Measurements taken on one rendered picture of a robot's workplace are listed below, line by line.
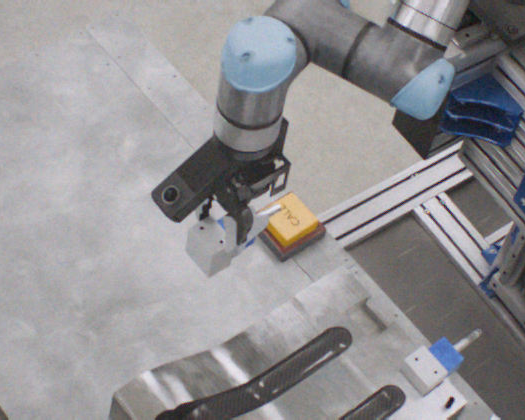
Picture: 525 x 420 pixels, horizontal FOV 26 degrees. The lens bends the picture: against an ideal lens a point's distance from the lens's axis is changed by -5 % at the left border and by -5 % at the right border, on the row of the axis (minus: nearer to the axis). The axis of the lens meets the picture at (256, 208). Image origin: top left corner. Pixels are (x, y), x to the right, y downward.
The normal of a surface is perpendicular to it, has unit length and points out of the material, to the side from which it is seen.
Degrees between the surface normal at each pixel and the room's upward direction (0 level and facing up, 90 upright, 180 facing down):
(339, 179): 0
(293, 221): 0
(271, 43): 0
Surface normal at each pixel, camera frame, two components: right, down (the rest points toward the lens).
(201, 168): -0.30, -0.30
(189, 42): 0.12, -0.57
